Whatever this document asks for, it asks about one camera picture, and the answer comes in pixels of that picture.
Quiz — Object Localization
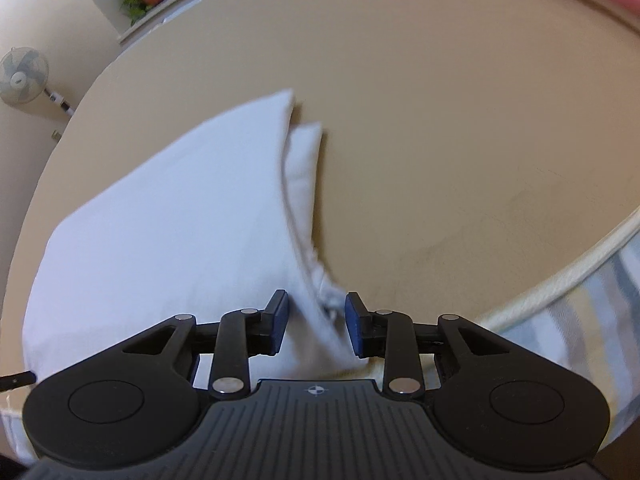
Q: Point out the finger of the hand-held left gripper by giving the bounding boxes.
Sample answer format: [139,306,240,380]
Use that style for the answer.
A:
[0,371,37,392]

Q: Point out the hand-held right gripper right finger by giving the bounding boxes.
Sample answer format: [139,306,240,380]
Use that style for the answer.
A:
[345,291,507,396]

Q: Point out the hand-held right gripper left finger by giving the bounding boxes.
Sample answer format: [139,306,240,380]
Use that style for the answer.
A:
[120,289,291,402]

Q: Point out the white windowsill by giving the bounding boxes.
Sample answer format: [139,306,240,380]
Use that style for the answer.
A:
[117,0,261,45]

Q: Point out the white standing fan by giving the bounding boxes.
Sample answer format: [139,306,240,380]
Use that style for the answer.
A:
[0,47,77,117]

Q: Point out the white t-shirt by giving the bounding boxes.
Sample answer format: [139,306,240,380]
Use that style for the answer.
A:
[22,89,386,392]

